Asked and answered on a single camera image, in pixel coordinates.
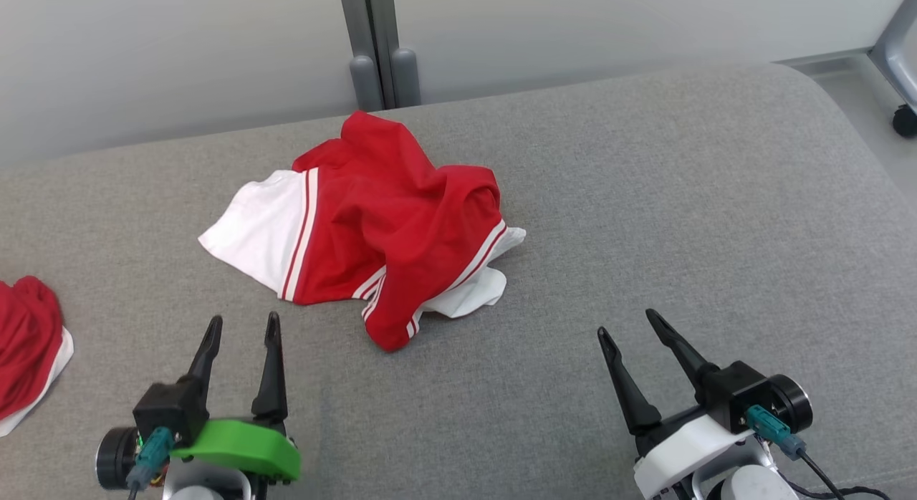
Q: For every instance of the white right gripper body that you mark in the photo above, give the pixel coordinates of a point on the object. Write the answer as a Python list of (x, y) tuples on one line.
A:
[(695, 450)]

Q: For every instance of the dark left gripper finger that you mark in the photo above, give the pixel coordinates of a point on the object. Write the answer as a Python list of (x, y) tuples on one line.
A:
[(272, 378), (209, 349)]

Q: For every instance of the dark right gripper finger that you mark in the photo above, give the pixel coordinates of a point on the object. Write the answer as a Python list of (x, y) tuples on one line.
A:
[(627, 389), (680, 349)]

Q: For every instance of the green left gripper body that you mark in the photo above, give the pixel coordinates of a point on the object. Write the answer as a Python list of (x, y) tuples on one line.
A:
[(243, 450)]

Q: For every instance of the red shorts with white stripe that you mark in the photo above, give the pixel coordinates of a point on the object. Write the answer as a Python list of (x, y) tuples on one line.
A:
[(25, 342)]

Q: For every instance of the red and white shorts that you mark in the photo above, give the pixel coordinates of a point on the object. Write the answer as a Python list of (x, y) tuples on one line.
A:
[(387, 213)]

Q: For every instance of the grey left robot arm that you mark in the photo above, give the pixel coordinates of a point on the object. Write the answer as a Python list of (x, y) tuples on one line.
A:
[(204, 482)]

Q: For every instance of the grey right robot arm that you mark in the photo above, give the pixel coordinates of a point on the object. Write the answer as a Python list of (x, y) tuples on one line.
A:
[(752, 486)]

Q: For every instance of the black caster wheel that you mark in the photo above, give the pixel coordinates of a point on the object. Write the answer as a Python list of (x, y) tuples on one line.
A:
[(905, 122)]

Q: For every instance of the grey chair leg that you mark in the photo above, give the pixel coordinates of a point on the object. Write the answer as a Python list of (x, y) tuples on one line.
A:
[(899, 49)]

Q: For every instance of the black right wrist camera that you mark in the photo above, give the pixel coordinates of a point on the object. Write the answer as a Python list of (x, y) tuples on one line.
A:
[(738, 389)]

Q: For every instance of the grey cylindrical post foot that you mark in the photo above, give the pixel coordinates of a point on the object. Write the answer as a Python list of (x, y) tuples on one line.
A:
[(365, 84), (406, 77)]

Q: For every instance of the grey metal partition post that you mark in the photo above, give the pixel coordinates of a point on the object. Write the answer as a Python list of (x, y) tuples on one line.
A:
[(369, 20)]

